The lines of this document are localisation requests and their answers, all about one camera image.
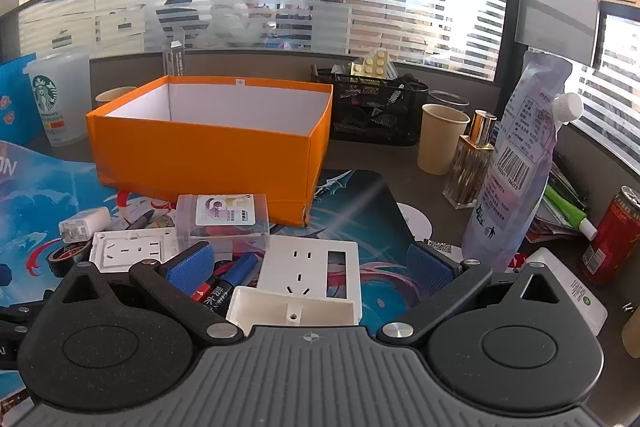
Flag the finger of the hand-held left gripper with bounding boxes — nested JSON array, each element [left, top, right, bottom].
[[0, 289, 57, 333]]

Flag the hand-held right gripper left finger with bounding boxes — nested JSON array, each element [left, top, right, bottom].
[[48, 244, 246, 349]]

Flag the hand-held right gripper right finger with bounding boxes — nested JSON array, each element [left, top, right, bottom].
[[376, 243, 574, 349]]

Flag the black electrical tape roll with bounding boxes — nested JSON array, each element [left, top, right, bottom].
[[46, 241, 94, 279]]

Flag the orange cardboard box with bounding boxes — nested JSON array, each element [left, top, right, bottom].
[[85, 76, 334, 228]]

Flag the white socket cover panel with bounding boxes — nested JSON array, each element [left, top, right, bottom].
[[257, 235, 362, 325]]

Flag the red marker pen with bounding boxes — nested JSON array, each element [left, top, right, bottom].
[[194, 276, 223, 304]]

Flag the blue marker pen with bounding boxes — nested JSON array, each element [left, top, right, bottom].
[[219, 252, 260, 299]]

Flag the round white sticker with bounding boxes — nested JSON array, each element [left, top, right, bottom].
[[398, 202, 434, 241]]

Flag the clear plastic labelled box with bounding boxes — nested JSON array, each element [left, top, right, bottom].
[[175, 193, 271, 254]]

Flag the black marker pen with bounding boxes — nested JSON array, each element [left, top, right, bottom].
[[124, 208, 157, 230]]

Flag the white socket back box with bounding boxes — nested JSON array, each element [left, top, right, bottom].
[[226, 286, 361, 334]]

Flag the white charger adapter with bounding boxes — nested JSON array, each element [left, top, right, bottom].
[[59, 207, 112, 244]]

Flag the perfume bottle gold cap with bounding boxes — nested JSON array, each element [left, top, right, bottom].
[[442, 109, 499, 210]]

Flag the red and blue flat packet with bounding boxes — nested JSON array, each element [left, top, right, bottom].
[[0, 139, 121, 408]]

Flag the white refill pouch with spout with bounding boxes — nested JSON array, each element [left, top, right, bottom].
[[460, 49, 585, 274]]

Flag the stack of papers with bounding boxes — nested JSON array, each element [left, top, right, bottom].
[[524, 154, 592, 244]]

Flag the white box green logo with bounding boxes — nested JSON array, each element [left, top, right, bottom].
[[519, 247, 609, 338]]

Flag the green tube white cap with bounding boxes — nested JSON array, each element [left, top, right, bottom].
[[542, 184, 599, 239]]

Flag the black mesh desk organizer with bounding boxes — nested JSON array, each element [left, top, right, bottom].
[[310, 68, 430, 146]]

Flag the clear glass jar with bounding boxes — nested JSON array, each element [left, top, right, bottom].
[[428, 90, 469, 108]]

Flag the red drink can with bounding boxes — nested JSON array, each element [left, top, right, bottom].
[[582, 185, 640, 287]]

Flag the blue cardboard box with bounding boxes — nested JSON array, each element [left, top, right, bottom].
[[0, 53, 39, 144]]

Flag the clear plastic cup green logo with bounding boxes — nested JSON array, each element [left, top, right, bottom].
[[25, 47, 92, 148]]

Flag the clear acrylic sign holder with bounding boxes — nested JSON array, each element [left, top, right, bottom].
[[161, 40, 187, 78]]

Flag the yellow building brick plate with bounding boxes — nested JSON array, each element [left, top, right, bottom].
[[349, 48, 389, 80]]

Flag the grey partition panel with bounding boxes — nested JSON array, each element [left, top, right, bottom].
[[514, 0, 601, 68]]

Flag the frosted glass partition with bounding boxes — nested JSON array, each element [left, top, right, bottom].
[[15, 0, 516, 80]]

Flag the small white wall socket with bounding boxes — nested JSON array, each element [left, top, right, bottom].
[[90, 228, 182, 276]]

